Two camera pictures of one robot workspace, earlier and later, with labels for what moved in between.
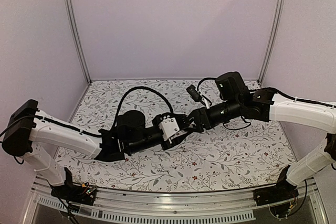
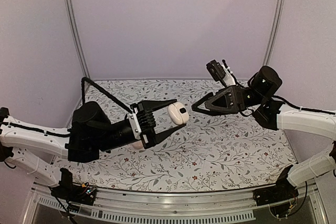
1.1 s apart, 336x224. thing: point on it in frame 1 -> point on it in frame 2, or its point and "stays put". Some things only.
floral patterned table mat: [230, 156] stays put
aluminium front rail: [118, 206] stays put
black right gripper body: [202, 112] -> [242, 103]
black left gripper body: [167, 147] -> [147, 128]
